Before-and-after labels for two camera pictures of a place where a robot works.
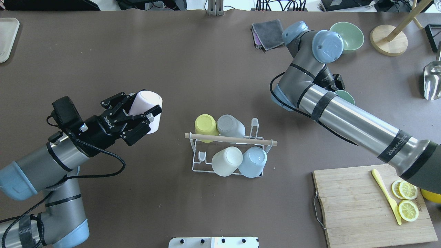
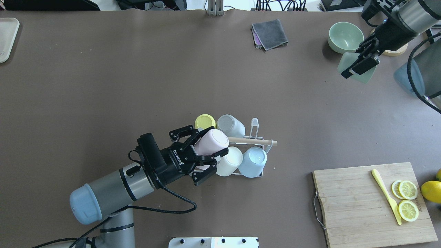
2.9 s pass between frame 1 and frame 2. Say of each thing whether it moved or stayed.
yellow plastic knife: stayed
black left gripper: moved
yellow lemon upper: stayed
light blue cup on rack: stayed
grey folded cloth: stayed
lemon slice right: stayed
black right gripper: moved
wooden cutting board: stayed
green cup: moved
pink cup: moved
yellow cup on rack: stayed
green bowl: stayed
